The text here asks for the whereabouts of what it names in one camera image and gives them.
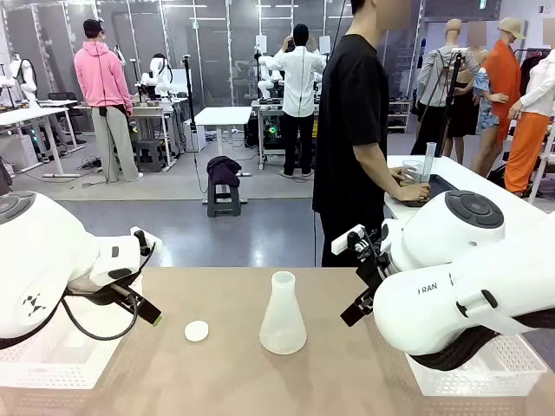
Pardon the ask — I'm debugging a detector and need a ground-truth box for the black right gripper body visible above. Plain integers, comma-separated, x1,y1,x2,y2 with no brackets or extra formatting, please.
355,252,395,305

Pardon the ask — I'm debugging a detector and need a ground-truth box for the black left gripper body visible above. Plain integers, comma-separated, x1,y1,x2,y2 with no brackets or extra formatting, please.
106,275,151,305

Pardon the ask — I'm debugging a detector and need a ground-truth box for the white round flask cap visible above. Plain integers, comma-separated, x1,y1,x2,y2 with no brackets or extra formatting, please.
184,320,210,343

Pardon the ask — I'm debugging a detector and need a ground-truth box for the translucent plastic Erlenmeyer flask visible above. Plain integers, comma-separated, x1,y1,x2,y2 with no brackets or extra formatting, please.
258,270,308,355

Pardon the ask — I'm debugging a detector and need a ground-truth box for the clear plastic beaker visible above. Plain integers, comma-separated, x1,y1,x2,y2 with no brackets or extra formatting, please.
402,159,425,185

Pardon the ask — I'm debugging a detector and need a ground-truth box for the clear tall graduated cylinder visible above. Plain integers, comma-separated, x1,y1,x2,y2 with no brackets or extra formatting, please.
419,141,436,185

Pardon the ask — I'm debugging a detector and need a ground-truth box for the white perforated plastic tray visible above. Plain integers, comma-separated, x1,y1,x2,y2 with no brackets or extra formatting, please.
405,333,550,398
0,272,144,390

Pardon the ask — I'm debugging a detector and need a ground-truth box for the person's right forearm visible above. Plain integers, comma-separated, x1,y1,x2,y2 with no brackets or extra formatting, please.
353,145,411,203

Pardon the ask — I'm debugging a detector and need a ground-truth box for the person's right hand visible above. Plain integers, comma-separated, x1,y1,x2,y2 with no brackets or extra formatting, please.
392,179,431,204

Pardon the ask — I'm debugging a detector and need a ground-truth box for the grey step stool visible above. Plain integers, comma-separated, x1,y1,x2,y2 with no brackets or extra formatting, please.
131,138,165,173
206,172,242,218

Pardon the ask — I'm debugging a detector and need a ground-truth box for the dark purple cloth bundle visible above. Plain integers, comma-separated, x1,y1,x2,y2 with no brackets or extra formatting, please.
206,155,243,188

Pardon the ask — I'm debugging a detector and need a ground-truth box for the white shoe rack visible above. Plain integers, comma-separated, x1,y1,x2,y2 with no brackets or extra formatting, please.
387,98,413,134

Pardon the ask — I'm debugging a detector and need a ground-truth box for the person in black t-shirt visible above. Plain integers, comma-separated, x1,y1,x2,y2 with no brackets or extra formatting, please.
311,0,430,268

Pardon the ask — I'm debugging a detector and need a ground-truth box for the white computer cabinet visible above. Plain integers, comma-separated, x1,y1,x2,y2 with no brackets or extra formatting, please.
183,117,207,153

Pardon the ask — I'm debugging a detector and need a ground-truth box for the mannequin in black dress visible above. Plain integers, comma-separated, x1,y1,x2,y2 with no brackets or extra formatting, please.
446,21,489,164

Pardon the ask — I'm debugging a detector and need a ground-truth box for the black upright pole stand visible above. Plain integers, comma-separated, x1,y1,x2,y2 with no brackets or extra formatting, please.
181,54,197,153

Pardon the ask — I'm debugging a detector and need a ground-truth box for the mannequin in blue floral dress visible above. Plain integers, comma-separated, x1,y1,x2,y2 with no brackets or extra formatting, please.
472,64,508,174

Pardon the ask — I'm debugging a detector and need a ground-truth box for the mannequin with orange trousers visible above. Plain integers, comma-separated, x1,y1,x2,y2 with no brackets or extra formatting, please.
505,19,555,196

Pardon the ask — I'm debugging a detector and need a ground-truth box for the white standing desk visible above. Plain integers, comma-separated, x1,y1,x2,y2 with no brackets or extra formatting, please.
194,107,252,177

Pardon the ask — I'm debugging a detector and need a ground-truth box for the long white desk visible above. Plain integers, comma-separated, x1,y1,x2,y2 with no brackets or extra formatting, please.
0,106,82,179

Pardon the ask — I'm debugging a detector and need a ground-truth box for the mannequin in grey jacket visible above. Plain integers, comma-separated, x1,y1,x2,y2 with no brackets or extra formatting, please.
410,17,478,157

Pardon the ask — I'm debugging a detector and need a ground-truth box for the black office chair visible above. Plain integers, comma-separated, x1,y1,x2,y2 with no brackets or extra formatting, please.
46,90,87,144

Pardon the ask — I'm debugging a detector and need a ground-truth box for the person in white shirt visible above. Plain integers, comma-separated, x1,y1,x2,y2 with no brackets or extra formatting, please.
272,23,329,179

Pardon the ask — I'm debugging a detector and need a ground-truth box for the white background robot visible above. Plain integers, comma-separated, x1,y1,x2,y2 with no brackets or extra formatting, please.
0,54,38,109
256,51,287,103
140,54,174,99

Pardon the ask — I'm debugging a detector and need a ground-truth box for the person in pink hoodie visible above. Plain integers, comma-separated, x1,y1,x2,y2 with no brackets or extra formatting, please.
73,17,144,183

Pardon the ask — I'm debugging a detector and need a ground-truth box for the mannequin in orange with hat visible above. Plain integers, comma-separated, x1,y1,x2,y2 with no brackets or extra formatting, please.
480,16,526,144

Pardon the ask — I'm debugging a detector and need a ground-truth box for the clothes rack with dark garments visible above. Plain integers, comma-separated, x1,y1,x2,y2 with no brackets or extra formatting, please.
513,46,555,105

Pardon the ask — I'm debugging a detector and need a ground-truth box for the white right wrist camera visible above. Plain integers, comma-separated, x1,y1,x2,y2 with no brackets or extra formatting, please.
331,224,366,257

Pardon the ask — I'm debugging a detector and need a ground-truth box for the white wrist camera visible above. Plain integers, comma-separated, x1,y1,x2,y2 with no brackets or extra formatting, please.
129,224,164,257
331,224,366,257

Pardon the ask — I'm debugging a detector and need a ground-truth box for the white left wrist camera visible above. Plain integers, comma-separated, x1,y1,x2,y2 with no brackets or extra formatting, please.
129,224,164,257

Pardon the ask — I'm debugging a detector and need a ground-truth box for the thin black left gripper cable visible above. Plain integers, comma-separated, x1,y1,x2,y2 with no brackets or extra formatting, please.
60,288,142,342

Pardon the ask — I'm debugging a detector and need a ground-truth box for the thick black right arm hose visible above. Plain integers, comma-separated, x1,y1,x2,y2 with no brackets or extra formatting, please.
407,309,555,373

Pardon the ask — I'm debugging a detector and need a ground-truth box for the thick black arm hose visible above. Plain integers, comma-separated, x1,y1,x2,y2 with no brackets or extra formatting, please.
407,309,555,373
0,328,66,351

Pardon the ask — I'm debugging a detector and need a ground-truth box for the thick black left arm hose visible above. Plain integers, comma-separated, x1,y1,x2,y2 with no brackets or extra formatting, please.
0,328,66,351

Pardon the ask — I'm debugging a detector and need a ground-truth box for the metal frame workbench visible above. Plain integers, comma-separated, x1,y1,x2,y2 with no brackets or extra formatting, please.
251,98,329,171
73,97,188,171

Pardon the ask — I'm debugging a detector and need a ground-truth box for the black camera tripod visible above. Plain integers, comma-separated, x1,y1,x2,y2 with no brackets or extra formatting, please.
434,48,464,158

